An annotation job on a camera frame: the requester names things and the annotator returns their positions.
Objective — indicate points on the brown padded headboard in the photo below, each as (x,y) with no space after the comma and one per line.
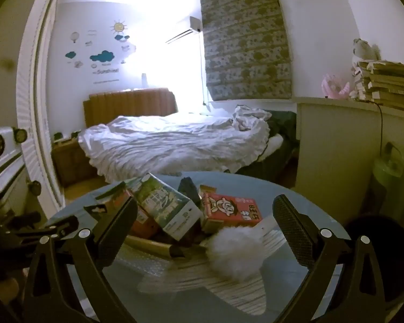
(131,106)

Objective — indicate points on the dark green cloth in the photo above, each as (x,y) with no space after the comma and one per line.
(284,124)

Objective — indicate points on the white air conditioner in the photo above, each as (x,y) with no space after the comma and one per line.
(188,28)

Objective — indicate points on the small gold packet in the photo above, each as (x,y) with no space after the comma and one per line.
(206,188)

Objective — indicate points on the gold squeeze tube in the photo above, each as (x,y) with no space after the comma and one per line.
(148,245)

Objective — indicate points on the bed with white duvet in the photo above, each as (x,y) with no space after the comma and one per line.
(175,138)

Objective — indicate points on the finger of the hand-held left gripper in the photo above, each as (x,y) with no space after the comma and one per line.
(23,219)
(59,225)

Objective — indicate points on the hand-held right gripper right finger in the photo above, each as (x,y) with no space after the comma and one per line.
(291,230)

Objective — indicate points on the orange box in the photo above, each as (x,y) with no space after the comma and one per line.
(144,222)

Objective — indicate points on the small white bottle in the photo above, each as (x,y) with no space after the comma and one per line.
(144,80)

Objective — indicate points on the white louvred door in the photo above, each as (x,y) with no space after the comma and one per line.
(33,114)

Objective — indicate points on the green white carton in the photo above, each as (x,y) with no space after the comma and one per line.
(165,205)

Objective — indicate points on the wooden nightstand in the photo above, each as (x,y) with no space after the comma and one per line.
(72,161)

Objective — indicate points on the group of wall stickers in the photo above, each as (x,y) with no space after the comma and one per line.
(102,57)

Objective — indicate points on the black white packet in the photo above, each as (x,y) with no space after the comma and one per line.
(96,208)

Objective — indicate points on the grey white plush toy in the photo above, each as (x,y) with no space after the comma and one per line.
(365,48)

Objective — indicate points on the stack of books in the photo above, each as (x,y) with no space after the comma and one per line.
(387,84)

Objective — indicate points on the dark bed base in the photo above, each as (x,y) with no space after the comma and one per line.
(279,158)

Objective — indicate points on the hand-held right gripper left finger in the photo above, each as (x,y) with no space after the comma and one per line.
(119,220)

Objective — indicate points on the white fluffy ball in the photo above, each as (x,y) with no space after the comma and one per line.
(232,250)

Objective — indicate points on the red printed box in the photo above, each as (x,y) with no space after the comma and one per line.
(229,208)

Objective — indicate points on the striped star-shaped mat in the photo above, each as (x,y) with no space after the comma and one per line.
(202,276)

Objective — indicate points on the pink toy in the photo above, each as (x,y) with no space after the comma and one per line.
(333,87)

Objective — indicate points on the dark blue packet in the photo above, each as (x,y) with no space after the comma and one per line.
(188,190)

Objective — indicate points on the white cabinet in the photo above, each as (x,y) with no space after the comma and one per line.
(336,148)

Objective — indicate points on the black trash bin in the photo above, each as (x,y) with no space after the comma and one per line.
(380,252)

